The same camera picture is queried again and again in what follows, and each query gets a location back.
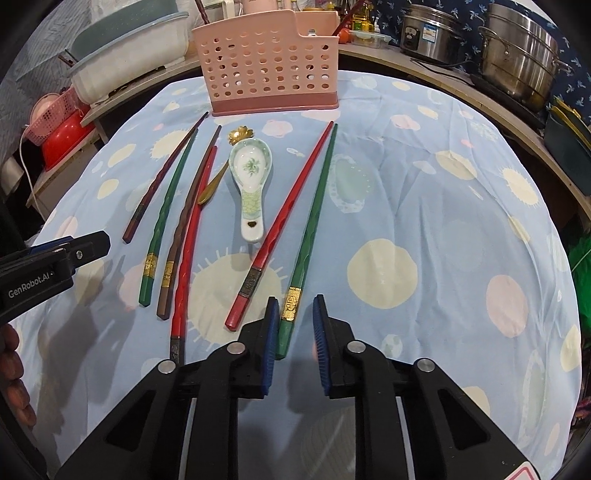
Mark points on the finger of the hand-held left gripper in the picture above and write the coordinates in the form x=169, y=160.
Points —
x=87, y=245

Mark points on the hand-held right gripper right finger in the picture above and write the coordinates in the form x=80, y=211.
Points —
x=323, y=344

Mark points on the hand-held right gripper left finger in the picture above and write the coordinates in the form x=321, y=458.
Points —
x=269, y=344

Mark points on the green chopstick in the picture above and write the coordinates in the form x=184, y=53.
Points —
x=166, y=221
x=314, y=221

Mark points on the brown chopstick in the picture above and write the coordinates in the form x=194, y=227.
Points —
x=182, y=240

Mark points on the dark maroon chopstick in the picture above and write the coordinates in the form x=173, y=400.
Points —
x=161, y=182

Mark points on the red chopstick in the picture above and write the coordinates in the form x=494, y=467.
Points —
x=286, y=212
x=189, y=286

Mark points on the white ceramic soup spoon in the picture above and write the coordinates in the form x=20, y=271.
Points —
x=251, y=221

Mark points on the gold flower spoon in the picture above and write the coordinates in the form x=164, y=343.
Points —
x=241, y=134

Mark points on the pink perforated utensil holder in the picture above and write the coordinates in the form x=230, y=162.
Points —
x=268, y=69

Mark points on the person's left hand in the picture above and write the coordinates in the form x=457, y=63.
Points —
x=11, y=374

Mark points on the red plastic basin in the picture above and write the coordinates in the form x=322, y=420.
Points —
x=67, y=141

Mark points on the pink plastic basket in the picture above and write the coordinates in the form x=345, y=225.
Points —
x=55, y=115

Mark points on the light blue printed tablecloth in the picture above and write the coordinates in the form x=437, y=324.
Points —
x=415, y=230

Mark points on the pink round lid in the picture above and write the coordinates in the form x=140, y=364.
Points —
x=44, y=106

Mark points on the white basin with blue rim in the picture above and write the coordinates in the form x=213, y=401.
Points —
x=129, y=69

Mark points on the grey-green plastic basin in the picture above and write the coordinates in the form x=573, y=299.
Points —
x=124, y=27

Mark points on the green plastic bag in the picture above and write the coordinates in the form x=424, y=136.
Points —
x=582, y=263

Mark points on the white kettle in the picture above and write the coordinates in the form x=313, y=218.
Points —
x=226, y=9

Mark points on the pink appliance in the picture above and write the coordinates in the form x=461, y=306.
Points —
x=258, y=4

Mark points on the black induction cooker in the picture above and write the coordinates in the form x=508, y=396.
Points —
x=503, y=99

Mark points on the clear food container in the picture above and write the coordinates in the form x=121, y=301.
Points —
x=369, y=37

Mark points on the green and yellow bowls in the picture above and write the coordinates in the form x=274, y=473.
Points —
x=568, y=134

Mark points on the steel rice cooker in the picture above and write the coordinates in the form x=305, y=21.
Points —
x=438, y=34

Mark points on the cooking oil bottle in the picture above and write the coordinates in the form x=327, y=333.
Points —
x=364, y=14

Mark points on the steel steamer pot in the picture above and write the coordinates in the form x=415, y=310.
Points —
x=521, y=50

